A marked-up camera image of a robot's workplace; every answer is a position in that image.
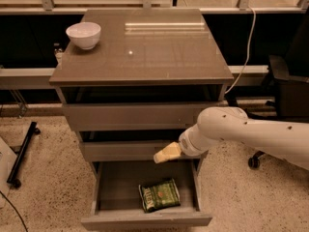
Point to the green jalapeno chip bag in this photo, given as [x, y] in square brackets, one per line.
[160, 196]

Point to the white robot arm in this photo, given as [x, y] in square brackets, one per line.
[287, 141]

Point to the grey middle drawer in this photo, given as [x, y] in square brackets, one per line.
[125, 150]

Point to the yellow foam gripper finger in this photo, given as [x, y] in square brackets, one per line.
[170, 152]

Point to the grey open bottom drawer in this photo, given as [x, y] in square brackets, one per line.
[117, 203]

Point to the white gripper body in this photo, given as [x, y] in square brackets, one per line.
[187, 143]

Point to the black office chair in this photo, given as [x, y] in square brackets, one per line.
[289, 73]

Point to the grey top drawer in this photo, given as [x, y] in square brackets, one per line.
[133, 116]

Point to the white ceramic bowl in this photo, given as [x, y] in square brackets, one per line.
[85, 35]

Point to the black wheeled stand leg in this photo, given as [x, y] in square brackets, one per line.
[20, 153]

